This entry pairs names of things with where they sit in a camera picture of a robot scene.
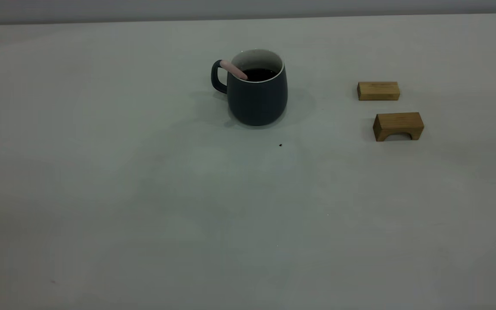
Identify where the dark grey coffee mug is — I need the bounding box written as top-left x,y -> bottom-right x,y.
211,49 -> 288,127

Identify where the pink handled metal spoon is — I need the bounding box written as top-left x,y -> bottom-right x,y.
220,59 -> 248,81

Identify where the arched wooden block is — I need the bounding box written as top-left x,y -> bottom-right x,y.
373,112 -> 425,142

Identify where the flat wooden block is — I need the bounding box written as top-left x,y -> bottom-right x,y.
357,81 -> 401,101

